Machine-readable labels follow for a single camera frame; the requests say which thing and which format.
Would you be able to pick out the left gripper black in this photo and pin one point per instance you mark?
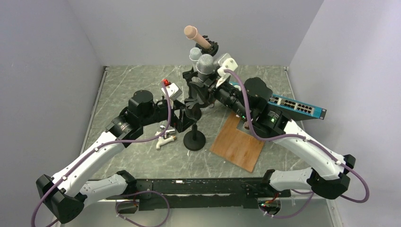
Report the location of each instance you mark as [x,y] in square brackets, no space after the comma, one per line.
[184,120]

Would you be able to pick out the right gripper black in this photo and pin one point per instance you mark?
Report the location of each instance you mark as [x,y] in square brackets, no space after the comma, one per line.
[209,86]

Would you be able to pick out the black front microphone stand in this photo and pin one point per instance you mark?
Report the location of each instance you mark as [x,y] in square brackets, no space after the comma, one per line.
[195,140]

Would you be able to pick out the grey handheld microphone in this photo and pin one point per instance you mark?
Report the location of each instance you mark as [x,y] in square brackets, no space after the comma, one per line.
[205,67]

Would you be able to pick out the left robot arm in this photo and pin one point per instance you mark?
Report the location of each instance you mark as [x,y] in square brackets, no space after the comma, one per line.
[69,191]

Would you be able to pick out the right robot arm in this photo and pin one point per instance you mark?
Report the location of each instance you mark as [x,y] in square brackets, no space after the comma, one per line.
[326,175]

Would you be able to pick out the white microphone with stand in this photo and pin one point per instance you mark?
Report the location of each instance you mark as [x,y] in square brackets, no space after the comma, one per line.
[195,54]

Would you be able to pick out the pink microphone on stand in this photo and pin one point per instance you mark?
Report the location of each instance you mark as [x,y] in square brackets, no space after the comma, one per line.
[203,42]

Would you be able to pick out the chrome white faucet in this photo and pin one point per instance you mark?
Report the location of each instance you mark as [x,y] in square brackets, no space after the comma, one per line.
[169,136]

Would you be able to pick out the wooden board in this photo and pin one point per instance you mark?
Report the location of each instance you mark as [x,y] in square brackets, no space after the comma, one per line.
[234,144]

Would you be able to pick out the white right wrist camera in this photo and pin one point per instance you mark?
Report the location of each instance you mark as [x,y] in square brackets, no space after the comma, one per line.
[225,62]

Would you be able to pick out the blue network switch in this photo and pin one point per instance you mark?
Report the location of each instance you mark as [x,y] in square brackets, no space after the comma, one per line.
[297,108]

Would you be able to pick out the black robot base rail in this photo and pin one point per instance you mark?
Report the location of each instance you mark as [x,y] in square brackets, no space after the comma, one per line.
[202,193]

